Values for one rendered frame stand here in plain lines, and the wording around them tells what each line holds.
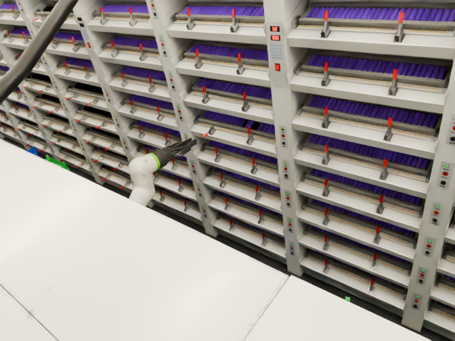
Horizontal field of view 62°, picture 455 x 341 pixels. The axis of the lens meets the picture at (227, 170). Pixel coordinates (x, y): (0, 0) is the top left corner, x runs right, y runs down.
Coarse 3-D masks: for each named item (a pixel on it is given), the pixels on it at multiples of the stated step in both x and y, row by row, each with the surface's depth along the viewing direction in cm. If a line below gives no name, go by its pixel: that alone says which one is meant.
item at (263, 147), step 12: (192, 120) 224; (192, 132) 225; (204, 132) 219; (216, 132) 215; (240, 132) 208; (228, 144) 212; (240, 144) 204; (252, 144) 200; (264, 144) 197; (276, 156) 193
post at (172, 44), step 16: (160, 0) 184; (176, 0) 192; (160, 16) 188; (160, 32) 194; (160, 48) 201; (176, 48) 200; (176, 80) 207; (176, 96) 215; (176, 112) 223; (192, 112) 223; (192, 176) 250; (208, 192) 255; (208, 208) 261; (208, 224) 273
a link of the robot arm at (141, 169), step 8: (136, 160) 176; (144, 160) 177; (152, 160) 181; (136, 168) 175; (144, 168) 176; (152, 168) 180; (136, 176) 176; (144, 176) 177; (136, 184) 179; (144, 184) 180
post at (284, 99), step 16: (272, 0) 146; (288, 0) 146; (272, 16) 150; (288, 16) 149; (288, 48) 155; (288, 64) 159; (272, 96) 172; (288, 96) 166; (288, 112) 171; (288, 128) 176; (288, 144) 182; (288, 160) 188; (288, 208) 208; (288, 256) 233
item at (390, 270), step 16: (304, 224) 218; (304, 240) 218; (320, 240) 214; (336, 240) 208; (352, 240) 206; (336, 256) 206; (352, 256) 203; (368, 256) 200; (384, 256) 194; (368, 272) 199; (384, 272) 192; (400, 272) 189
